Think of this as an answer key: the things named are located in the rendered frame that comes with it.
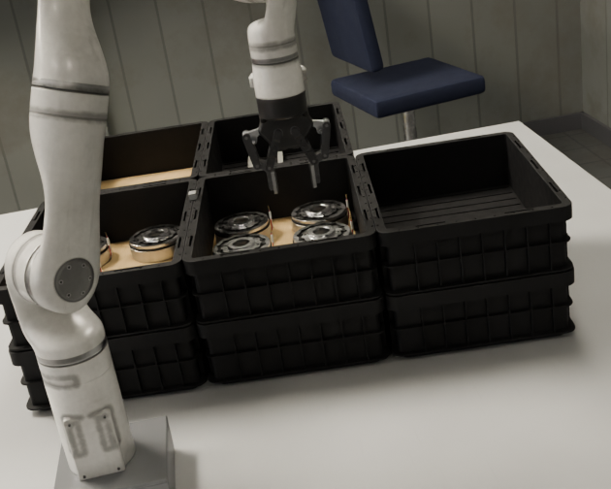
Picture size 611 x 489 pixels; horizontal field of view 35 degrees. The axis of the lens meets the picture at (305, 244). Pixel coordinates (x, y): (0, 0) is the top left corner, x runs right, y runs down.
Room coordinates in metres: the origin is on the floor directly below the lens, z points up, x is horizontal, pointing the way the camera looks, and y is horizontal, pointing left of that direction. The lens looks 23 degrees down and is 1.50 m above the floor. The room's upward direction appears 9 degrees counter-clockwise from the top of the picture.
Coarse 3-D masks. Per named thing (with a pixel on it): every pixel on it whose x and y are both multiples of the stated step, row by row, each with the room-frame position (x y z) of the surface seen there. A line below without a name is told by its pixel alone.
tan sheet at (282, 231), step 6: (288, 216) 1.71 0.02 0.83; (276, 222) 1.69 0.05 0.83; (282, 222) 1.69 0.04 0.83; (288, 222) 1.68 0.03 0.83; (348, 222) 1.64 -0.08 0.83; (276, 228) 1.66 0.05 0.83; (282, 228) 1.66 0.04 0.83; (288, 228) 1.65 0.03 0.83; (276, 234) 1.64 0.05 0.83; (282, 234) 1.63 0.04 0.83; (288, 234) 1.63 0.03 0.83; (276, 240) 1.61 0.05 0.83; (282, 240) 1.60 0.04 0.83; (288, 240) 1.60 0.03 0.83
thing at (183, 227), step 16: (112, 192) 1.72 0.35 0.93; (128, 192) 1.72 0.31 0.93; (32, 224) 1.61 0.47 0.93; (176, 256) 1.36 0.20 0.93; (0, 272) 1.41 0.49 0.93; (112, 272) 1.34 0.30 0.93; (128, 272) 1.34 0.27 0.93; (144, 272) 1.34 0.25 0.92; (160, 272) 1.33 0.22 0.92; (176, 272) 1.34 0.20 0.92; (0, 288) 1.35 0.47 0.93; (96, 288) 1.34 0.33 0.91; (0, 304) 1.34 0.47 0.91
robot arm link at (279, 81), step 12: (252, 72) 1.42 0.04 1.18; (264, 72) 1.39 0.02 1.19; (276, 72) 1.38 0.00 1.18; (288, 72) 1.39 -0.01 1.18; (300, 72) 1.40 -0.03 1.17; (252, 84) 1.47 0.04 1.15; (264, 84) 1.39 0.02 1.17; (276, 84) 1.38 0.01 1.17; (288, 84) 1.38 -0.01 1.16; (300, 84) 1.40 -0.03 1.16; (264, 96) 1.39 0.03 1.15; (276, 96) 1.38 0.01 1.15; (288, 96) 1.38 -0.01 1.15
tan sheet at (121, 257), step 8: (112, 248) 1.69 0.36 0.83; (120, 248) 1.68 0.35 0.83; (128, 248) 1.68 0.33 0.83; (112, 256) 1.65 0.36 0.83; (120, 256) 1.65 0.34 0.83; (128, 256) 1.64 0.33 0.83; (112, 264) 1.61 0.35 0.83; (120, 264) 1.61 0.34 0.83; (128, 264) 1.60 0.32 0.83; (136, 264) 1.60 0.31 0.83; (144, 264) 1.59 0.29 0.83
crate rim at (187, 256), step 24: (288, 168) 1.72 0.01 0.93; (360, 192) 1.55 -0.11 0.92; (192, 216) 1.53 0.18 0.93; (192, 240) 1.42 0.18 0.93; (336, 240) 1.33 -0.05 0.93; (360, 240) 1.33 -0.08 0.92; (192, 264) 1.33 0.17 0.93; (216, 264) 1.33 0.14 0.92; (240, 264) 1.33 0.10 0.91; (264, 264) 1.33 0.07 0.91
